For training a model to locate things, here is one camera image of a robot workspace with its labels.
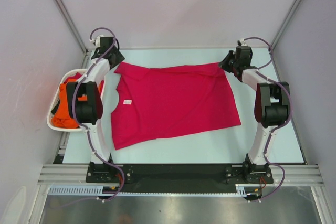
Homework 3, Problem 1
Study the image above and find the crimson red t-shirt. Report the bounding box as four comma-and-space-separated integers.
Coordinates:
111, 63, 241, 150

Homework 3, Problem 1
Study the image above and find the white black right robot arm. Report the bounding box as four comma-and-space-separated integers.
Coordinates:
219, 45, 292, 183

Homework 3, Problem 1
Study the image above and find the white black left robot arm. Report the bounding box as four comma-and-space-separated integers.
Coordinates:
66, 35, 124, 182

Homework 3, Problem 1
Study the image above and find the dark red shirt in basket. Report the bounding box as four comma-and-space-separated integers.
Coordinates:
64, 72, 82, 84

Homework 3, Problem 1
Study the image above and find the white plastic laundry basket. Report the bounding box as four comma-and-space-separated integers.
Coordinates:
46, 68, 107, 133

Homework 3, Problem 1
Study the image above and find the black garment in basket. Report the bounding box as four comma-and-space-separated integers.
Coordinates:
51, 100, 60, 115

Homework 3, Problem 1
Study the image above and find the orange t-shirt in basket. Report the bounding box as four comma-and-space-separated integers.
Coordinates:
51, 79, 104, 129

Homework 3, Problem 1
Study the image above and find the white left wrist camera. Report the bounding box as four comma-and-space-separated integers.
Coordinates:
90, 35, 104, 47

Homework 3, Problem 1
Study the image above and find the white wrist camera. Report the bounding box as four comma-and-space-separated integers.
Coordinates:
90, 35, 104, 47
237, 39, 248, 47

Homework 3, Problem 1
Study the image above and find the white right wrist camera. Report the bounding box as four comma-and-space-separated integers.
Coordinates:
237, 39, 248, 47

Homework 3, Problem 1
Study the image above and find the aluminium corner post left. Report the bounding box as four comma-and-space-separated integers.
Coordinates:
53, 0, 88, 55

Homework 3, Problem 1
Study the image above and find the aluminium corner post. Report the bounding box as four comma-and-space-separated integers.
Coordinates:
271, 0, 303, 49
53, 0, 88, 55

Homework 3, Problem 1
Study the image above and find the aluminium corner post right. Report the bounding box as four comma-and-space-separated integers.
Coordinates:
271, 0, 303, 49

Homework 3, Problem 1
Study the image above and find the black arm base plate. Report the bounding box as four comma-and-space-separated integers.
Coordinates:
86, 163, 274, 194

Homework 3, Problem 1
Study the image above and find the aluminium frame rail front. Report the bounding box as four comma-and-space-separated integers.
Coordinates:
37, 164, 324, 187

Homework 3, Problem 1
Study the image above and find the white slotted cable duct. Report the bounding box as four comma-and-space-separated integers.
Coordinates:
48, 185, 124, 196

